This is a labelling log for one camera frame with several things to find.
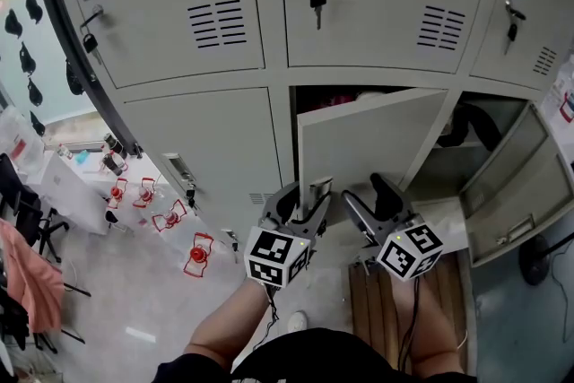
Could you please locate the person's left forearm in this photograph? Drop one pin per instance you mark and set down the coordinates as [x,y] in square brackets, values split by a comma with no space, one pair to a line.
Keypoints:
[224,323]

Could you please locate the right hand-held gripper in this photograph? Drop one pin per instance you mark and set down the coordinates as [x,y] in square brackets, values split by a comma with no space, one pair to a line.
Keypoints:
[406,251]

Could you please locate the wooden slatted platform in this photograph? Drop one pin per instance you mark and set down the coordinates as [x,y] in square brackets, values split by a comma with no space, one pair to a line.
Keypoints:
[376,309]

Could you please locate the person's right forearm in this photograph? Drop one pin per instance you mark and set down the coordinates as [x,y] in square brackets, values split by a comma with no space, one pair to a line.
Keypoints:
[437,327]

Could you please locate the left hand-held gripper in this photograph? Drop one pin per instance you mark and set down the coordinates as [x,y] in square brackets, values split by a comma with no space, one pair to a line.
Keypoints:
[275,255]

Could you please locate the black stanchion base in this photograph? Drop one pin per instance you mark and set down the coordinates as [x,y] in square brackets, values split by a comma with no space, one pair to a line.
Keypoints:
[536,260]

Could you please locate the dark bottle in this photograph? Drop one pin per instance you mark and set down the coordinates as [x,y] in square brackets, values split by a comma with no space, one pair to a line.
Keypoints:
[113,143]
[113,163]

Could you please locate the clear water jug red cap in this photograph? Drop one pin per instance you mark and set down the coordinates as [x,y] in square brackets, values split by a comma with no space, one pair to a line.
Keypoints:
[169,217]
[116,193]
[144,193]
[198,255]

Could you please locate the white paper notice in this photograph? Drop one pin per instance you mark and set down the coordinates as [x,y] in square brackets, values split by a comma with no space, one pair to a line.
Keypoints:
[560,94]

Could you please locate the pink cloth item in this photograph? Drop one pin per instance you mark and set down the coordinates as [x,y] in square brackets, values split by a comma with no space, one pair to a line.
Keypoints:
[334,102]

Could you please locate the grey steel locker cabinet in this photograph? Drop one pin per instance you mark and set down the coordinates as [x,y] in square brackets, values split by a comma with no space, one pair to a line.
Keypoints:
[275,78]

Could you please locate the person's black shirt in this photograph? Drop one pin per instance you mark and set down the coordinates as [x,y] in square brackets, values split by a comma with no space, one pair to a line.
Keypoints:
[314,359]

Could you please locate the salmon pink cloth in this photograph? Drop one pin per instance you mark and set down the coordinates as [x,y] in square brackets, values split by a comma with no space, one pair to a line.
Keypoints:
[36,278]

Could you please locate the black clothing bundle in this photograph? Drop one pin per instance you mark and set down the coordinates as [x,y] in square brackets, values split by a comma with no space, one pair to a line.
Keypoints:
[475,123]

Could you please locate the group of black window stickers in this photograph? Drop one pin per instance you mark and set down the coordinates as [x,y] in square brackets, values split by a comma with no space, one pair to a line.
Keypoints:
[28,58]

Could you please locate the grey metal locker door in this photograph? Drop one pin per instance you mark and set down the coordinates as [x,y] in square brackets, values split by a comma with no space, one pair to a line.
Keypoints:
[367,139]
[515,193]

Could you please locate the black office chair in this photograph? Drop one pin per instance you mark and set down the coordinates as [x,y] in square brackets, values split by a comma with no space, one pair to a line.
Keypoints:
[27,211]

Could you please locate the white table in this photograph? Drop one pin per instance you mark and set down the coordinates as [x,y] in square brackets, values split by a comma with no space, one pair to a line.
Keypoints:
[72,193]

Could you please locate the person's white shoe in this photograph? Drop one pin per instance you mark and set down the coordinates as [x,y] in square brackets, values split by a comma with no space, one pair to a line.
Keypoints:
[298,321]

